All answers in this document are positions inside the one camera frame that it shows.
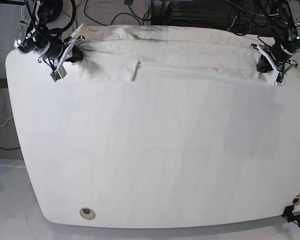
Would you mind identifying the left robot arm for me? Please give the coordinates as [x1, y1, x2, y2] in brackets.
[255, 0, 300, 69]

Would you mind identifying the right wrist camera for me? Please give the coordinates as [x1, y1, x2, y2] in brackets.
[50, 66, 67, 82]

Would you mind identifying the black table clamp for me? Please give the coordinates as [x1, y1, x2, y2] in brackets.
[281, 205, 300, 229]

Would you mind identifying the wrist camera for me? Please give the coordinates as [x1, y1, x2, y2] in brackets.
[50, 66, 67, 82]
[274, 72, 287, 86]

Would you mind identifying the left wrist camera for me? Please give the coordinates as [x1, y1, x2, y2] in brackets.
[274, 72, 287, 86]

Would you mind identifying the right table cable grommet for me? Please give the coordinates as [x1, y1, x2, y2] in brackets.
[292, 194, 300, 206]

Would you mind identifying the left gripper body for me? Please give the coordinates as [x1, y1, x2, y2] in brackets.
[250, 43, 298, 74]

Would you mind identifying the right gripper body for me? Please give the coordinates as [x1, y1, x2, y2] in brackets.
[37, 35, 85, 71]

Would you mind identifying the table cable grommet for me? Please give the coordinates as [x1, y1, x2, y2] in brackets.
[292, 194, 300, 206]
[79, 207, 96, 220]

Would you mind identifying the left table cable grommet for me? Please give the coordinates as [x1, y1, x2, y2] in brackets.
[79, 207, 96, 220]

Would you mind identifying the white printed T-shirt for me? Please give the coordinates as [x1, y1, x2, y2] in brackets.
[72, 24, 272, 84]

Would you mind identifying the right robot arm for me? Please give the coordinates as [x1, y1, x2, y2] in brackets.
[14, 0, 85, 72]

